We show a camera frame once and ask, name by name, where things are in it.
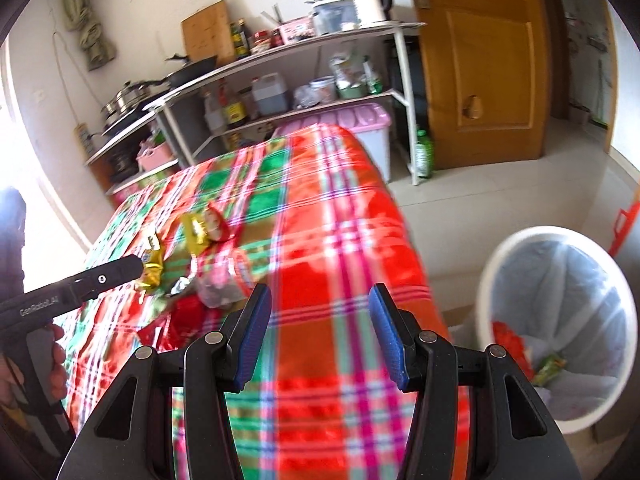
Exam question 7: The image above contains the window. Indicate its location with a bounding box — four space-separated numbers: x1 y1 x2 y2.
0 35 91 301

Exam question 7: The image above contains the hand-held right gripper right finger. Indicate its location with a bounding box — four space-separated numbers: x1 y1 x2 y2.
369 282 583 480

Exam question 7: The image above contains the clear bin liner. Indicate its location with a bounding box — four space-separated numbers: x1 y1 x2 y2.
487 240 626 418

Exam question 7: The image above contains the beige power strip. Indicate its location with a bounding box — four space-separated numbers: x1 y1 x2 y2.
74 122 96 153

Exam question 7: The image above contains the green plastic bottle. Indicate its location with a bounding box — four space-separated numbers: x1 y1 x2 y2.
414 129 435 179

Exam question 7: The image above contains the yellow label sauce bottle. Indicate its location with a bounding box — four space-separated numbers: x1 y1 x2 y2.
220 82 247 128

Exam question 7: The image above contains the red plastic bag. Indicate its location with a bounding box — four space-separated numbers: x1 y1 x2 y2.
492 320 533 378

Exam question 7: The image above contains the wooden door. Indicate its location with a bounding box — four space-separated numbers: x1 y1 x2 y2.
400 0 556 171

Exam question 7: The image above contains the gold and red wrapper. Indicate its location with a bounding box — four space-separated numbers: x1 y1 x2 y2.
180 201 236 261

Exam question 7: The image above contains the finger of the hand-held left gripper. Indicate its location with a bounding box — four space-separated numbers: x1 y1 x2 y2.
60 254 146 301

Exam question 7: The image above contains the wooden cutting board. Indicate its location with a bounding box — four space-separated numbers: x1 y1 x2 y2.
181 0 236 67

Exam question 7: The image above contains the black induction cooker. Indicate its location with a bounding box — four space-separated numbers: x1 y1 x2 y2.
102 105 161 136

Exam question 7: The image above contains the person's left hand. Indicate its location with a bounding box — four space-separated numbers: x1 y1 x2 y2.
0 322 68 413

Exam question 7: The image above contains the pink lidded storage box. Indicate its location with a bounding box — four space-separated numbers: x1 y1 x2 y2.
272 102 392 183

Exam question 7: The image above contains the red printed snack packet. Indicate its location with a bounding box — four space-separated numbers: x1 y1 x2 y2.
137 294 221 356

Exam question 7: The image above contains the knotted plastic bag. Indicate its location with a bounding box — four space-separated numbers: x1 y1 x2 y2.
292 84 321 110

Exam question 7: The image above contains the white food bag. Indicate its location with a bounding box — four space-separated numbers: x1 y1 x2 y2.
329 55 368 92

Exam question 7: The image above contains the clear jar white lid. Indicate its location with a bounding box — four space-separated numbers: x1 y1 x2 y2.
309 76 337 106

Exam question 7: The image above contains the white plastic bottle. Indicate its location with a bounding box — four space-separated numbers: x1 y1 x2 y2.
202 91 226 133

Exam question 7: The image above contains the pink plastic basket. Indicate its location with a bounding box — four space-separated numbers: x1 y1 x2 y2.
136 140 173 172

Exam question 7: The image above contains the plastic jug dark liquid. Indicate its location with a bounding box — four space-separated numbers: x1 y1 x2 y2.
250 72 290 116

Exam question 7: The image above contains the gold snack wrapper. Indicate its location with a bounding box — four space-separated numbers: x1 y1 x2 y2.
132 234 166 293

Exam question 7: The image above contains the black wok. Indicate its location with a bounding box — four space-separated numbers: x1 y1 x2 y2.
145 54 219 96

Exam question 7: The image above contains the plaid tablecloth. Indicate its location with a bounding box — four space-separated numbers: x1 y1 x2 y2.
65 122 473 480

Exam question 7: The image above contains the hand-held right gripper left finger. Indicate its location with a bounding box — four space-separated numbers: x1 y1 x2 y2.
57 282 273 480

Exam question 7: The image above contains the green food packet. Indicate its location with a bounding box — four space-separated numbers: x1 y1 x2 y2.
362 57 383 95

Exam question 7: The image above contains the steel steamer pot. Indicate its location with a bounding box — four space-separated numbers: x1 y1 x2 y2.
102 80 153 116

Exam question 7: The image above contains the brown door frame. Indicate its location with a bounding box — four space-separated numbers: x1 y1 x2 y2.
537 0 621 156

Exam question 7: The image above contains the grey plastic container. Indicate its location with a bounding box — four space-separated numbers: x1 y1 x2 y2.
311 0 357 37

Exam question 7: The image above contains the white trash bin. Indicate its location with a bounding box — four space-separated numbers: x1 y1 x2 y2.
472 226 632 436

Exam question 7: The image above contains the low white kitchen rack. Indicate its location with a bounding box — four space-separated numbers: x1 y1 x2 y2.
84 105 181 196

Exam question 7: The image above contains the green hanging cloth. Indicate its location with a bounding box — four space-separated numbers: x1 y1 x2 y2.
62 0 117 72

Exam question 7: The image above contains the tall white kitchen rack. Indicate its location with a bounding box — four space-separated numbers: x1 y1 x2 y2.
145 21 427 187

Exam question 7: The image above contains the small black appliance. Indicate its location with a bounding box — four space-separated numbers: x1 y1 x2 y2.
107 147 136 181

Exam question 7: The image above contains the green snack wrapper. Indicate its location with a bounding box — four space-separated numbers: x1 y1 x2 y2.
532 354 568 387

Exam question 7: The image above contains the clear plastic bag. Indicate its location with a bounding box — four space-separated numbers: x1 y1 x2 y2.
195 255 253 308

